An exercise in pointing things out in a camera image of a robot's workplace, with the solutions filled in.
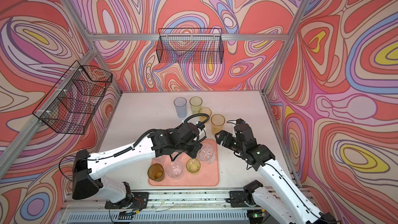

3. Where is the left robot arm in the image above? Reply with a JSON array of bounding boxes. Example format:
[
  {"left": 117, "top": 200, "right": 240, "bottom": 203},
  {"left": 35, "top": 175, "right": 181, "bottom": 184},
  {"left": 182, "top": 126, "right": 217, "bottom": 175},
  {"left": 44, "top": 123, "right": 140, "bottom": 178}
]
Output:
[{"left": 70, "top": 114, "right": 210, "bottom": 205}]

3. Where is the brown dimpled cup front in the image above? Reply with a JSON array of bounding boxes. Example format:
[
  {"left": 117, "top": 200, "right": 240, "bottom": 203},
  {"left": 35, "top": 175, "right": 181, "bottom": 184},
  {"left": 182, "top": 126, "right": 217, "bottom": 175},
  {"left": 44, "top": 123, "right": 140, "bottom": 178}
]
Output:
[{"left": 147, "top": 163, "right": 165, "bottom": 181}]

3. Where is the tall light green cup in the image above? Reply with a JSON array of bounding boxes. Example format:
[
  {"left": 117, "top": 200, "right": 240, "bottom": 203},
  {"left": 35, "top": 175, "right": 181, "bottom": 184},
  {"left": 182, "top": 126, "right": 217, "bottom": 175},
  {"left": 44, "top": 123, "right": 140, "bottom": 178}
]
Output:
[{"left": 189, "top": 96, "right": 203, "bottom": 114}]

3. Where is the pink plastic tray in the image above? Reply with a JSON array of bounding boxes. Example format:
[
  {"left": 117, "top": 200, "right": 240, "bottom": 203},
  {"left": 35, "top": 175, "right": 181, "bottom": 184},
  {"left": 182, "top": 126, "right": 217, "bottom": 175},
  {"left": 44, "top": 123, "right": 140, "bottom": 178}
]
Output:
[{"left": 148, "top": 139, "right": 219, "bottom": 187}]

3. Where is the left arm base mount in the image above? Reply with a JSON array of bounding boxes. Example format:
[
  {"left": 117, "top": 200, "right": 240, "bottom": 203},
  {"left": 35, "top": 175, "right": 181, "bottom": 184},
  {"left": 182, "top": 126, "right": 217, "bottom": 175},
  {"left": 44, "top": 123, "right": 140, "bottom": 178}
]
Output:
[{"left": 105, "top": 191, "right": 149, "bottom": 211}]

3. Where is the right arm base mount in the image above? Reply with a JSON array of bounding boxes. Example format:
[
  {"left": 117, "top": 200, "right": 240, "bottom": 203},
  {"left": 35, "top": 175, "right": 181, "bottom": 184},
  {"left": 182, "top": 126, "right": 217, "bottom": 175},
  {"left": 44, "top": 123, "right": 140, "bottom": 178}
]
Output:
[{"left": 226, "top": 188, "right": 276, "bottom": 208}]

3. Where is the tall pale blue cup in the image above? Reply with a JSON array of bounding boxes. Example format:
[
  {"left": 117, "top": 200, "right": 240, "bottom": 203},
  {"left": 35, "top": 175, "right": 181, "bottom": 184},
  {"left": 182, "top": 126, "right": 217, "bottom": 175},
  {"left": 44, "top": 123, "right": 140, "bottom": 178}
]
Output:
[{"left": 174, "top": 97, "right": 187, "bottom": 118}]

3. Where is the short yellow cup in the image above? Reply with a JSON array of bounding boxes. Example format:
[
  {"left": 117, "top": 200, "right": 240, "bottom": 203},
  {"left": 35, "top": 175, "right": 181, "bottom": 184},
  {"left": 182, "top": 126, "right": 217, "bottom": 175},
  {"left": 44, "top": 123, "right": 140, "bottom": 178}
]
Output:
[{"left": 199, "top": 107, "right": 212, "bottom": 122}]

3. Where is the clear faceted cup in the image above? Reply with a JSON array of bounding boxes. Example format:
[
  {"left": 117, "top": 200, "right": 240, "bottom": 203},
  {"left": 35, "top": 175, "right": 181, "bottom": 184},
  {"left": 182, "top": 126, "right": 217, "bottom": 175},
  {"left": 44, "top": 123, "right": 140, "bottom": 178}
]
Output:
[{"left": 166, "top": 161, "right": 183, "bottom": 178}]

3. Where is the black wire basket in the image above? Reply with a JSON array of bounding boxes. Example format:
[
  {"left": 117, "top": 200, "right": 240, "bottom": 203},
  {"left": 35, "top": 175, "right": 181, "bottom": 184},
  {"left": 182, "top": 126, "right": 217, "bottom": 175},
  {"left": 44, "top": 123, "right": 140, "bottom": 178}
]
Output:
[
  {"left": 156, "top": 28, "right": 224, "bottom": 64},
  {"left": 32, "top": 61, "right": 113, "bottom": 135}
]

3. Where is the black wire basket left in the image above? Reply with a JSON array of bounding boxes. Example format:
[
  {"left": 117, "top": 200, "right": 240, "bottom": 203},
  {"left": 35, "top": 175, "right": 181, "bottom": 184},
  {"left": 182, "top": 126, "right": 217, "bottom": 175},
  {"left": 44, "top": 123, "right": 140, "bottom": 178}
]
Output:
[{"left": 32, "top": 61, "right": 113, "bottom": 135}]

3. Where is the short bright green cup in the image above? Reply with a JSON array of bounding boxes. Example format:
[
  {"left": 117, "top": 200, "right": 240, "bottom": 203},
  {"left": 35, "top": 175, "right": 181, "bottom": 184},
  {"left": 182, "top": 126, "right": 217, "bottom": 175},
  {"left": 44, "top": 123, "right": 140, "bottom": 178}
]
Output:
[{"left": 186, "top": 159, "right": 201, "bottom": 174}]

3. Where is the black wire basket back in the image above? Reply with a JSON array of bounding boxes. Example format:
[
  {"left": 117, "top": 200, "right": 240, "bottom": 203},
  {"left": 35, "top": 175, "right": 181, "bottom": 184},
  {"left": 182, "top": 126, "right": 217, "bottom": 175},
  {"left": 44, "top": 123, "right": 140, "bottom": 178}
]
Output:
[{"left": 156, "top": 28, "right": 224, "bottom": 64}]

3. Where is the aluminium front rail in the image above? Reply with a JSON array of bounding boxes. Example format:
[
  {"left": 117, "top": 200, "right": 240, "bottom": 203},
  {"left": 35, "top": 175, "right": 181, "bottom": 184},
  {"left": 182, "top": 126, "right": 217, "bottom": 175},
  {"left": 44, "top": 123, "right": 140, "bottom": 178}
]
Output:
[{"left": 62, "top": 187, "right": 287, "bottom": 212}]

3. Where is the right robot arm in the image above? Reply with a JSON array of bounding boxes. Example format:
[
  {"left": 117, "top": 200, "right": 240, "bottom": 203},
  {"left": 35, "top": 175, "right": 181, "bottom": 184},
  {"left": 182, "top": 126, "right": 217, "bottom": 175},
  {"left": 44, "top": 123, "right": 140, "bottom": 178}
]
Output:
[{"left": 215, "top": 119, "right": 338, "bottom": 224}]

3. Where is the tall amber yellow cup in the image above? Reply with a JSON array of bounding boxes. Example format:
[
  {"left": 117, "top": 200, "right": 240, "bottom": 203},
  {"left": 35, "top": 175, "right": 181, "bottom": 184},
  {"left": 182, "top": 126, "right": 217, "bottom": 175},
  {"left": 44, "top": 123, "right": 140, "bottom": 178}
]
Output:
[{"left": 210, "top": 114, "right": 226, "bottom": 135}]

